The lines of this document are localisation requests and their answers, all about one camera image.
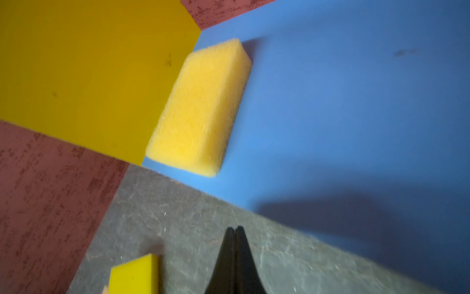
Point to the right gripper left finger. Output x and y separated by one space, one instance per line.
224 274

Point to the dark yellow sponge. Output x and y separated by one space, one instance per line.
194 128

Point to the yellow shelf pink blue boards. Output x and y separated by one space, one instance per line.
354 125

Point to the bright yellow sponge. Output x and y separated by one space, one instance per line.
140 276

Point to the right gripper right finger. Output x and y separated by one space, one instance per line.
247 280

